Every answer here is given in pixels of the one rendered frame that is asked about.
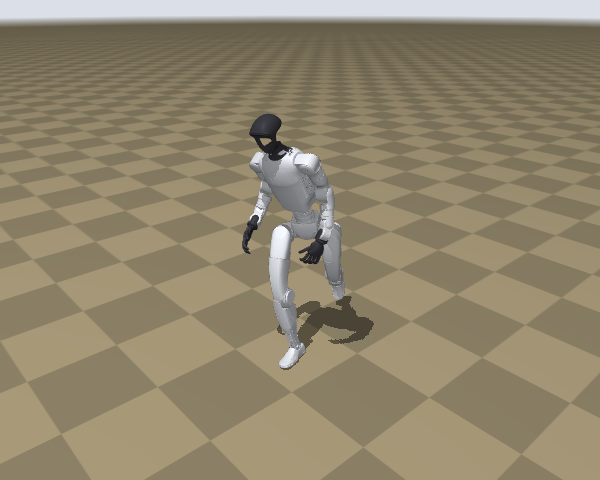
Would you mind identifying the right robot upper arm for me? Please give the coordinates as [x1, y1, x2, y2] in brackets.
[249, 152, 273, 194]

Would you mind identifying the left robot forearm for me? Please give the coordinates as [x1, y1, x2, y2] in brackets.
[319, 187, 335, 241]

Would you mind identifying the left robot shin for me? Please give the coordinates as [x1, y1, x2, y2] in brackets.
[328, 265, 342, 286]

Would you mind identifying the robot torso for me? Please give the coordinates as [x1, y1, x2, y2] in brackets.
[258, 147, 321, 239]

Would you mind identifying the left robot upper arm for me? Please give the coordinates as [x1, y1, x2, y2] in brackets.
[294, 153, 332, 201]

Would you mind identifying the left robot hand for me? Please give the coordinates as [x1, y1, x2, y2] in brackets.
[298, 229, 328, 264]

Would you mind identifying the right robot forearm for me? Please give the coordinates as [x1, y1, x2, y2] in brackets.
[250, 182, 272, 227]

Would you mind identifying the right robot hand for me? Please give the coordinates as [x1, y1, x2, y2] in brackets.
[242, 215, 259, 254]

